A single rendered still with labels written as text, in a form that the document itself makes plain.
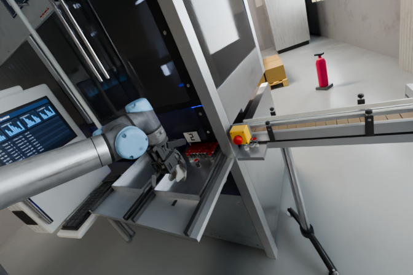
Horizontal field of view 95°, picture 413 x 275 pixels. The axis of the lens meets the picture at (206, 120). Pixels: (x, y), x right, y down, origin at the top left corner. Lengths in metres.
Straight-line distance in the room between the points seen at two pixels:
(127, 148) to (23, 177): 0.18
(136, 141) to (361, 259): 1.46
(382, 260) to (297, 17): 6.23
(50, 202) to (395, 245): 2.00
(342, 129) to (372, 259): 0.93
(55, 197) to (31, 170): 1.01
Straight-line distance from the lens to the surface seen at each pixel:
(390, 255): 1.67
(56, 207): 1.50
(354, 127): 0.92
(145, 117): 0.63
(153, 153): 0.68
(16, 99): 1.48
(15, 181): 0.49
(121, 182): 1.27
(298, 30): 7.00
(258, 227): 1.35
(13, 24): 1.64
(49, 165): 0.48
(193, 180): 0.93
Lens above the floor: 1.44
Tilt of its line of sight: 23 degrees down
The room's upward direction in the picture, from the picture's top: 23 degrees counter-clockwise
